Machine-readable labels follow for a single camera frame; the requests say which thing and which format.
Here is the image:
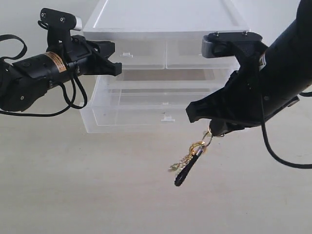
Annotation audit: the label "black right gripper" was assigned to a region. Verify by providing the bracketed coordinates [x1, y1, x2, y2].
[186, 46, 312, 137]

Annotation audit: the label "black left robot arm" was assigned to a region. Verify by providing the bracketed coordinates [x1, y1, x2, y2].
[0, 35, 122, 117]

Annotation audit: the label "gold keychain with black strap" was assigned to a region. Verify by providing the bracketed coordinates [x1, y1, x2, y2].
[168, 126, 225, 187]

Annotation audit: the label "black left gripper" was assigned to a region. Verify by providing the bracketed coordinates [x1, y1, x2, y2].
[59, 35, 122, 76]

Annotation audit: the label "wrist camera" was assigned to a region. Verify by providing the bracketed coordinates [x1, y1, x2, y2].
[38, 8, 82, 49]
[201, 31, 268, 66]

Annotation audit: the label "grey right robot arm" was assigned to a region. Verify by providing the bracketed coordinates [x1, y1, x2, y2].
[186, 0, 312, 134]

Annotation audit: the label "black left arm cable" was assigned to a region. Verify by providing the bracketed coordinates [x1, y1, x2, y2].
[0, 20, 88, 117]

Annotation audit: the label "white plastic drawer cabinet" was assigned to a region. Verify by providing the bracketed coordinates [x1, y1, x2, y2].
[82, 0, 251, 74]

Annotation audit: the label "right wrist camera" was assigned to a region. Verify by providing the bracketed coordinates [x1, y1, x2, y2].
[201, 31, 268, 66]

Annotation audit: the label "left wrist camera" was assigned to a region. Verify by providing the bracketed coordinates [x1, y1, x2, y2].
[38, 8, 82, 49]

